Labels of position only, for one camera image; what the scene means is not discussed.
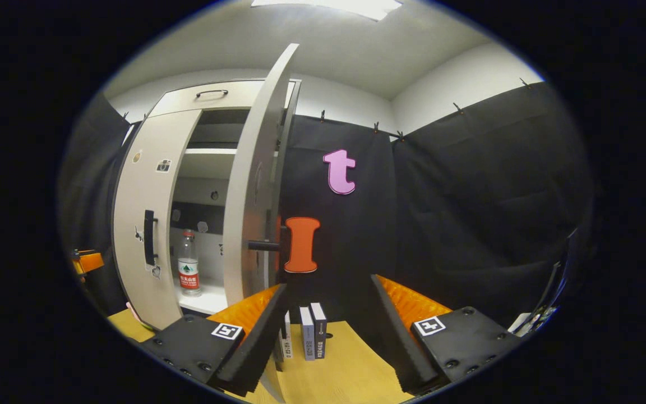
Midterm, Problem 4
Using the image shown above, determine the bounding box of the white cabinet door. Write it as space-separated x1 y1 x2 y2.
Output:
112 108 203 330
222 44 300 402

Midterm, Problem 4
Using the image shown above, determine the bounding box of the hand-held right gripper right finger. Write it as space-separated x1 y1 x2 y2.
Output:
371 274 523 395

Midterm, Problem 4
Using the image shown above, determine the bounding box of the black upright box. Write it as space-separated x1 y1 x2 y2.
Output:
310 302 327 360

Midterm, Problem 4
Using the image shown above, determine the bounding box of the pink soft toy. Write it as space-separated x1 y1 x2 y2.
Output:
126 302 155 330

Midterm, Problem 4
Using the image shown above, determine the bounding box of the grey upright box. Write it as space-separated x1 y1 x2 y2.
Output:
299 306 316 361

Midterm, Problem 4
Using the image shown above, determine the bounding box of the black backdrop cloth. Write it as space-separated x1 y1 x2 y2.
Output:
278 81 593 337
59 95 133 315

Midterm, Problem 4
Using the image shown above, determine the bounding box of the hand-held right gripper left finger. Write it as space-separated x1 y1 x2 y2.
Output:
139 283 289 397

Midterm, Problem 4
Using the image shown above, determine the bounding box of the clear plastic bottle red label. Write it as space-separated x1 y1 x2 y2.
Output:
177 229 201 297

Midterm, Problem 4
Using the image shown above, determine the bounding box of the white cabinet drawer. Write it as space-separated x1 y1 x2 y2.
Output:
148 80 296 117

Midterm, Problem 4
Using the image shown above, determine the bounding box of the white and blue item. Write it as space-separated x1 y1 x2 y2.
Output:
511 264 567 337

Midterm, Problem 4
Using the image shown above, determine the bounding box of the white and grey cabinet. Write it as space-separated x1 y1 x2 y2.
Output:
111 79 302 332

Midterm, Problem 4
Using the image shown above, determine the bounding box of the wide ceiling light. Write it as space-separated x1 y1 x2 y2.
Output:
251 0 403 22

